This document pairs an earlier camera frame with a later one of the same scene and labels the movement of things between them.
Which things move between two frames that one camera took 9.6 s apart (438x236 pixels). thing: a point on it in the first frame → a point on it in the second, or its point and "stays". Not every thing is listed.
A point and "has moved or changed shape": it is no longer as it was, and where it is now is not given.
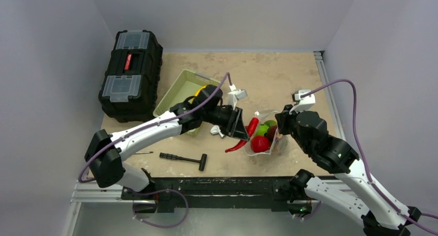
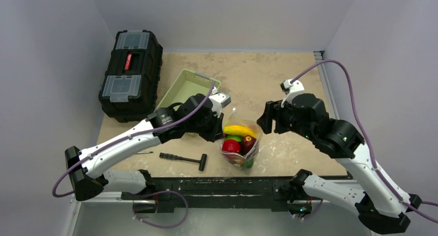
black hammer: [202, 161] stays
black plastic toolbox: [128, 92] stays
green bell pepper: [271, 123] has moved or changed shape
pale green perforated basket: [185, 85] stays
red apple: [260, 143] → [231, 146]
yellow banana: [197, 92] has moved or changed shape
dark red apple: [271, 132] has moved or changed shape
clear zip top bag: [264, 137] → [239, 139]
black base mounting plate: [268, 193] stays
